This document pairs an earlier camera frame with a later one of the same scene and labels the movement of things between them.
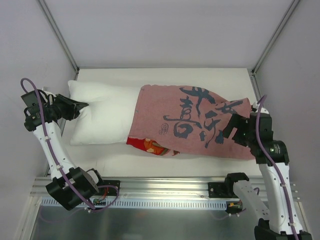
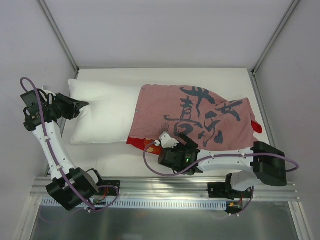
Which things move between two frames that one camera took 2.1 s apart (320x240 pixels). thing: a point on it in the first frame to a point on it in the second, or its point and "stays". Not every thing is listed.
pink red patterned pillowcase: x=171 y=119 stays
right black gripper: x=238 y=128 to x=189 y=144
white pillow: x=109 y=117 stays
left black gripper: x=61 y=107 stays
